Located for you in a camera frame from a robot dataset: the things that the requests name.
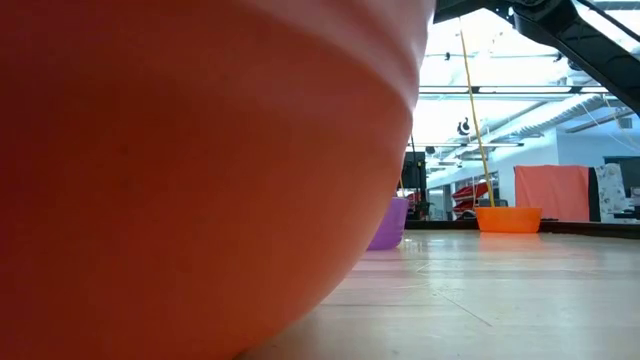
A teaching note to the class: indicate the small purple bowl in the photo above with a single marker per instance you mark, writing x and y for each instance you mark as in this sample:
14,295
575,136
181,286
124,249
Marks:
390,227

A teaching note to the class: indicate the black stand with screen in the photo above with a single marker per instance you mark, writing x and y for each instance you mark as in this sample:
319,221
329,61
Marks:
415,172

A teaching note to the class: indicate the small orange bowl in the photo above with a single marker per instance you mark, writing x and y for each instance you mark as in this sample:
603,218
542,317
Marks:
508,221

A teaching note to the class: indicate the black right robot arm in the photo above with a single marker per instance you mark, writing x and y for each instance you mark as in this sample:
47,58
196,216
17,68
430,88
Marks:
575,40

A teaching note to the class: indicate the black aluminium table frame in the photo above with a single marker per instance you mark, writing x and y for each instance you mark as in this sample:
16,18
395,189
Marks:
590,229

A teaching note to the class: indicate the white patterned cloth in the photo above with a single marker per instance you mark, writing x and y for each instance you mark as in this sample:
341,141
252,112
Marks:
610,192

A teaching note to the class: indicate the large coral red bowl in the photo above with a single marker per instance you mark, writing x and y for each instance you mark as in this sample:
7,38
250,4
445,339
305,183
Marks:
175,175

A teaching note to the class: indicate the orange fabric panel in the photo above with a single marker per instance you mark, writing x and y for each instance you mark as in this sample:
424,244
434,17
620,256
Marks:
550,192

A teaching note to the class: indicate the black ceiling hook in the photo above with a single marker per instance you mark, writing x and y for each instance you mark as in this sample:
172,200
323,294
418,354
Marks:
464,129

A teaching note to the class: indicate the red stacked bins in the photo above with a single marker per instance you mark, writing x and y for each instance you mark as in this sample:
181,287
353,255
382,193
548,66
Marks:
470,194

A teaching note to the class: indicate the long ceiling light fixture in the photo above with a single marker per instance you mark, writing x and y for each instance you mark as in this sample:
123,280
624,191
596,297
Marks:
450,145
525,90

